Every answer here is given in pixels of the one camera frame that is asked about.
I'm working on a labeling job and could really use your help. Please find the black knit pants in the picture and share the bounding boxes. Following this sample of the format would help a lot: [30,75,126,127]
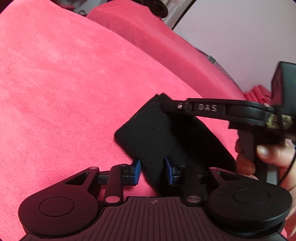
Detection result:
[114,93,236,196]

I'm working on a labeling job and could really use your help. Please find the person's right hand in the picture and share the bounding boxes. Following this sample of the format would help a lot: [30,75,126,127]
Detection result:
[235,140,295,240]

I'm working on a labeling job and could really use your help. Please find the folded red clothes stack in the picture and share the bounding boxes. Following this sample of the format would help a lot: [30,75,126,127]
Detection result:
[244,85,271,106]

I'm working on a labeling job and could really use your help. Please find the small green tag on bed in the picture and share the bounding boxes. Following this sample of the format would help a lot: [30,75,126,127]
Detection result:
[207,56,217,65]

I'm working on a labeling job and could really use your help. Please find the pink background bed cover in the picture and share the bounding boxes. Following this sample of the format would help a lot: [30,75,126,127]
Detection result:
[87,1,245,100]

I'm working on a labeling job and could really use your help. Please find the pink foreground bed cover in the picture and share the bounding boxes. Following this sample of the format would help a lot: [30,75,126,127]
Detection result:
[0,0,246,241]

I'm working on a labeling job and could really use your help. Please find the beige patterned curtain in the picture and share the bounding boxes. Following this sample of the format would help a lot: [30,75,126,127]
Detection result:
[163,0,191,29]

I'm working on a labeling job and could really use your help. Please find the dark brown garment on bed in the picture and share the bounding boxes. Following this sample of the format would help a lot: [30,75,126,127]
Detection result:
[134,0,169,18]

